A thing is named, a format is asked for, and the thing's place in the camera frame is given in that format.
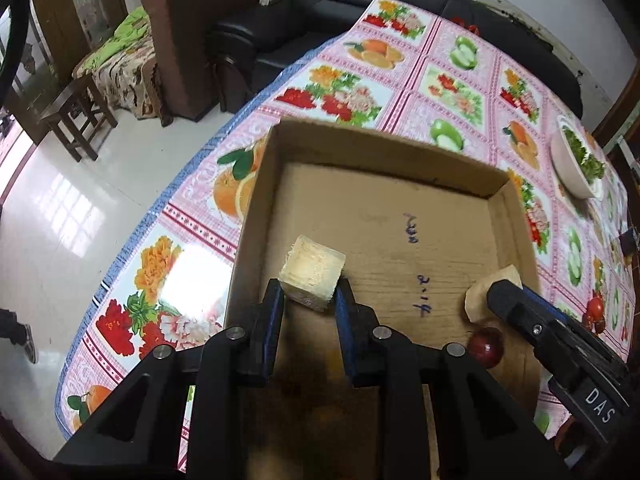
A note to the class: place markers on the shallow cardboard box tray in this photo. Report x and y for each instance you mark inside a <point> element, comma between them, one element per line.
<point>418,226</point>

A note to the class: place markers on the pale yellow cube block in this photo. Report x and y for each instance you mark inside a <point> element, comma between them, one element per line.
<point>310,273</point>

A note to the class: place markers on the green patterned blanket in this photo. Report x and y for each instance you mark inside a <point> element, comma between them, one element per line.
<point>125,69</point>

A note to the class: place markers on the wooden glass cabinet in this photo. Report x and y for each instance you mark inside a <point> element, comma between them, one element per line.
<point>47,39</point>

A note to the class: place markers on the fruit pattern pink tablecloth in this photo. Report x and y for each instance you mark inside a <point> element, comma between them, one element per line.
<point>156,386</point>

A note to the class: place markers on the dark red date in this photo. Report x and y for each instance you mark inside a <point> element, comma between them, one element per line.
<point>599,326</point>

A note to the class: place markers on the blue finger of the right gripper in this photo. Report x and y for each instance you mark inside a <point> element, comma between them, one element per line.
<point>524,310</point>

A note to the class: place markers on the dark wooden stool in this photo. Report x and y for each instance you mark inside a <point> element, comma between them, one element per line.
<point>77,115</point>

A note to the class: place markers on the brown armchair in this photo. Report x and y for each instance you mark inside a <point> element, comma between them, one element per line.
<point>179,29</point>

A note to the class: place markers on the dark red plum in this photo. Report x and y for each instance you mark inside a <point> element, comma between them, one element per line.
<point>486,347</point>

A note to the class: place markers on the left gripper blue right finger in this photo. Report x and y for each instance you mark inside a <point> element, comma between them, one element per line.
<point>345,306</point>

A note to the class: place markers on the black leather sofa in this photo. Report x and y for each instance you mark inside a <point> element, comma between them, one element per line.
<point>251,47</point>

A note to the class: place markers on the white bowl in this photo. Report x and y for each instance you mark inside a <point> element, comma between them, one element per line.
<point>564,164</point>

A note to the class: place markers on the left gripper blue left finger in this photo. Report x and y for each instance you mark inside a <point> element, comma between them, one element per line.
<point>273,302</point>

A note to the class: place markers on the red apple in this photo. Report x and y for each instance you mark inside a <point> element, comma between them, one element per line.
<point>595,308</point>

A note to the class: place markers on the green lettuce leaves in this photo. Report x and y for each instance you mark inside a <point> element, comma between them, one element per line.
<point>591,167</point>

